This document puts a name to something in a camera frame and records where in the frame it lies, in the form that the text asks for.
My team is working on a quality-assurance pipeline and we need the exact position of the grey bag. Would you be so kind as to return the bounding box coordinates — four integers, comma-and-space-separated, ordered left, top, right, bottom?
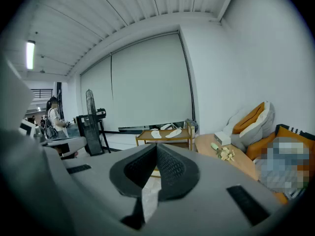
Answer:
184, 118, 199, 134

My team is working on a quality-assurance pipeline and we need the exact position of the low wooden rack table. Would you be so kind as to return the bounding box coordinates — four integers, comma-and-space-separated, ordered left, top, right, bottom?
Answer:
135, 123, 195, 152

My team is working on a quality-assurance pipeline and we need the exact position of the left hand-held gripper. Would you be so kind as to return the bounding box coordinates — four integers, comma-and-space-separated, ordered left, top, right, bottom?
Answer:
18, 118, 87, 158

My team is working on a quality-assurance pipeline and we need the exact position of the white tissue box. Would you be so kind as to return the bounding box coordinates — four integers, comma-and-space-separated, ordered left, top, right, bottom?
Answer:
214, 131, 232, 146

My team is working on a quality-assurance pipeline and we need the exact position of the wide white roller blind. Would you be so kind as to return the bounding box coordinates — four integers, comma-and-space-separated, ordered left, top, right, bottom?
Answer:
110, 32, 195, 129

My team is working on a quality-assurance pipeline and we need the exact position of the orange pillow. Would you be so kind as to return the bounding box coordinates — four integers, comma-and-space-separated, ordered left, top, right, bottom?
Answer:
232, 101, 265, 135

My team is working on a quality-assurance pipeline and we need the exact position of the white pillow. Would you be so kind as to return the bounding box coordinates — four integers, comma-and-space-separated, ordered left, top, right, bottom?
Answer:
222, 101, 276, 153

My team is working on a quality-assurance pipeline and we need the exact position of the fluorescent ceiling light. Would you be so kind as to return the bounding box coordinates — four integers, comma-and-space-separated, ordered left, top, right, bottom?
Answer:
26, 40, 36, 70

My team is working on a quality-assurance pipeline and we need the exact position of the narrow white roller blind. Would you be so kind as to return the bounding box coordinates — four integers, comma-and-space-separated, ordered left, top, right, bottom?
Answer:
80, 55, 114, 132

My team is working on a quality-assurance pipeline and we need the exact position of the black metal stand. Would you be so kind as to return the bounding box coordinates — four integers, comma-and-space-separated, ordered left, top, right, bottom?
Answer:
76, 114, 112, 157

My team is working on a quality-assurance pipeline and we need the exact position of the black standing fan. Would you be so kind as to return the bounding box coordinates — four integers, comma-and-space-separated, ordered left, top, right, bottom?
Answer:
85, 88, 107, 119

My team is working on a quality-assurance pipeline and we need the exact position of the black railing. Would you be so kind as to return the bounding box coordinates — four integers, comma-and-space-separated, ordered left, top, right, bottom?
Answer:
30, 88, 54, 99

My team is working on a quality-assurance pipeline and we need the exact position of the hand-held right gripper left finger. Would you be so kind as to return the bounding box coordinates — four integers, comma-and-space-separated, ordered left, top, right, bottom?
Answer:
64, 143, 158, 236

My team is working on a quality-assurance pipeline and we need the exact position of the round wooden side table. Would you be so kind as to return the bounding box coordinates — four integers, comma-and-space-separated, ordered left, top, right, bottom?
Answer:
194, 133, 259, 181

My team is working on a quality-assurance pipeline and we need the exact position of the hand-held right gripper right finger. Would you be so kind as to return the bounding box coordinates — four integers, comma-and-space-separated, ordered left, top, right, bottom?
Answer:
145, 143, 281, 236

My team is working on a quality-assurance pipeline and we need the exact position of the orange sofa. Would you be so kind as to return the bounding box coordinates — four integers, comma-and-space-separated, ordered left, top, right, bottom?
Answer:
246, 124, 315, 205

